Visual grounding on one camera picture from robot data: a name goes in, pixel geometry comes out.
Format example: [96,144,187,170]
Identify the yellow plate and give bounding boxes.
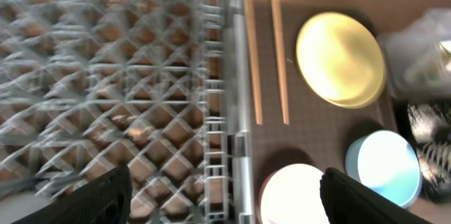
[296,11,386,108]

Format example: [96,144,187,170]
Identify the dark brown serving tray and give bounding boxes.
[251,1,397,206]

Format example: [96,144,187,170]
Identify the pink bowl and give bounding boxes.
[259,163,329,224]

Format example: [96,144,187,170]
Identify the black waste tray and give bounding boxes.
[394,99,451,204]

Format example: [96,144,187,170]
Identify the white paper cup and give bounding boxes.
[0,192,54,224]

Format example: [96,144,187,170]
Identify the rice food scraps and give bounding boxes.
[408,102,451,197]

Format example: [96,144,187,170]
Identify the clear plastic bin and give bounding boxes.
[376,8,450,100]

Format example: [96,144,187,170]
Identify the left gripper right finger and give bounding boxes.
[320,168,430,224]

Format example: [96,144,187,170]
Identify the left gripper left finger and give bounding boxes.
[13,166,132,224]

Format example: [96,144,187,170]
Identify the light blue bowl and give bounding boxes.
[345,130,422,209]

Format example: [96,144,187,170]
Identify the wooden chopstick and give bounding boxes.
[244,0,263,125]
[271,0,290,125]

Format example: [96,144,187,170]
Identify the grey dish rack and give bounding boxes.
[1,0,256,223]

